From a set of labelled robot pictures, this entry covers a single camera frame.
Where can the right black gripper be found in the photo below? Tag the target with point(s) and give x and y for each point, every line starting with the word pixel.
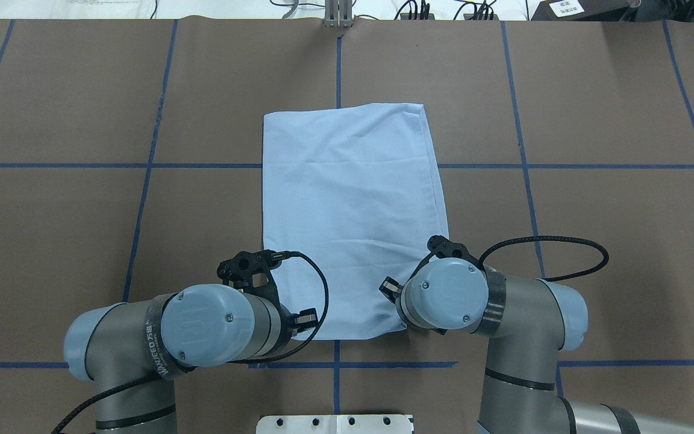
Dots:
pixel 390 287

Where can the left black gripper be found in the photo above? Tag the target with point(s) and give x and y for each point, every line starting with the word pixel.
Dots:
pixel 306 317

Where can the light blue t-shirt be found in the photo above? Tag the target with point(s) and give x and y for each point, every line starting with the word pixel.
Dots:
pixel 358 191

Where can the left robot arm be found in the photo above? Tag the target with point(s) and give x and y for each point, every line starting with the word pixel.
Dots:
pixel 133 353

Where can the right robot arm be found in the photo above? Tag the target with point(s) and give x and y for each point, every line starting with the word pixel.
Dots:
pixel 528 323

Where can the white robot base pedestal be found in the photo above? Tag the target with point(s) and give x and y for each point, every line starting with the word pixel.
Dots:
pixel 357 423

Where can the aluminium frame post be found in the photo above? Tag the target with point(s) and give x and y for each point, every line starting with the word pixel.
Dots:
pixel 338 14

